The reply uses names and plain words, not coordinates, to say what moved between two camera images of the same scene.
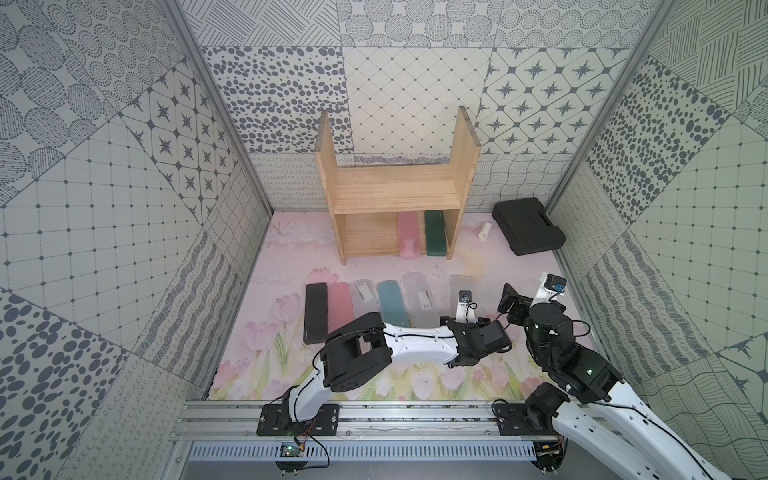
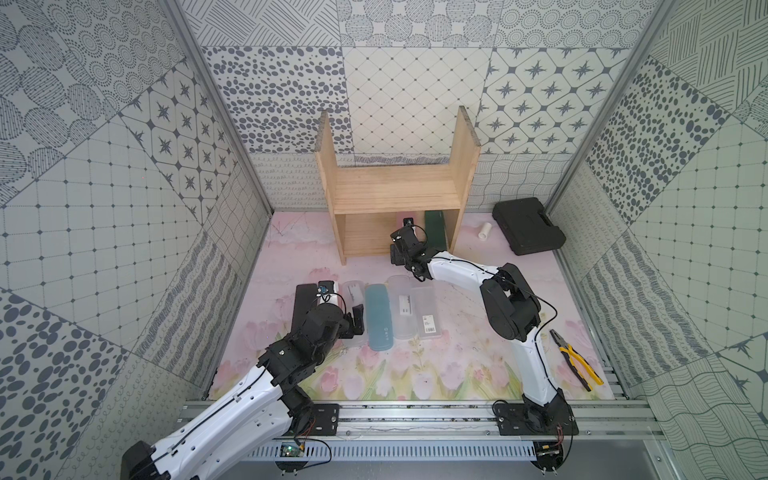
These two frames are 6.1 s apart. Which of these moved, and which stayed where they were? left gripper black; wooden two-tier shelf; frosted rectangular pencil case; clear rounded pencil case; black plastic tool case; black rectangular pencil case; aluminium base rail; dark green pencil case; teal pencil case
Moved: black rectangular pencil case; left gripper black; teal pencil case; frosted rectangular pencil case; clear rounded pencil case
Stayed: aluminium base rail; black plastic tool case; dark green pencil case; wooden two-tier shelf
